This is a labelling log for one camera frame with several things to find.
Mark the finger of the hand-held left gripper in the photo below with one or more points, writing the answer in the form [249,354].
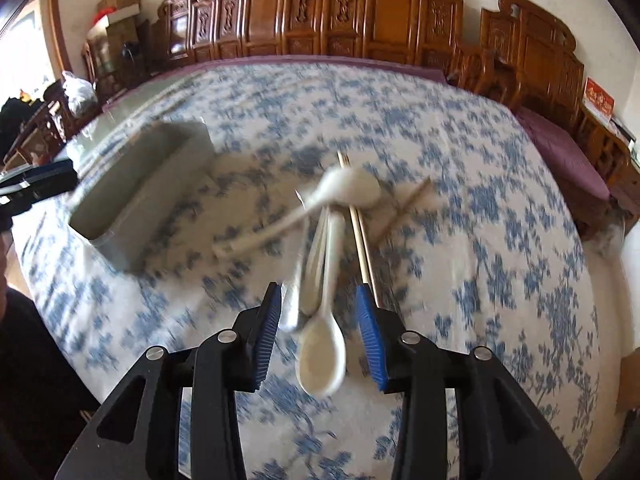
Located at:
[45,190]
[45,170]

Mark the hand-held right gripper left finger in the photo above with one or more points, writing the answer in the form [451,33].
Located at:
[267,340]

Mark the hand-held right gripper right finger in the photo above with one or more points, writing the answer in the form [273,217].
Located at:
[372,345]

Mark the metal fork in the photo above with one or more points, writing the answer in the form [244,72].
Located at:
[292,305]

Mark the wooden chopstick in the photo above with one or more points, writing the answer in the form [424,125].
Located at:
[405,207]
[356,230]
[365,255]

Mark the metal utensil tray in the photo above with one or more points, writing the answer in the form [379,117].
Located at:
[150,220]

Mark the dark wooden chair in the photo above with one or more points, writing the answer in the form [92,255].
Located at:
[45,115]

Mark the clear plastic bag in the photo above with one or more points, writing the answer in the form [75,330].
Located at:
[80,92]

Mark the cardboard boxes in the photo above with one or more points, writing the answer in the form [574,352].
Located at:
[112,60]

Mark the person's dark clothing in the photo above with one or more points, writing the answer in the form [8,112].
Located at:
[35,360]

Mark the white and red box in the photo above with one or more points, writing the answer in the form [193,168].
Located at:
[120,15]

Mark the blue floral tablecloth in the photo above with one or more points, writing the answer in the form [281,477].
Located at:
[450,160]

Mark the carved wooden panel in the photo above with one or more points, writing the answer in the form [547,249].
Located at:
[180,20]
[265,10]
[395,15]
[540,45]

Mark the carved wooden chair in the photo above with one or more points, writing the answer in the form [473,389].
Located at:
[605,150]
[495,77]

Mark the red gift box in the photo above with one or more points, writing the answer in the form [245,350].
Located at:
[599,100]

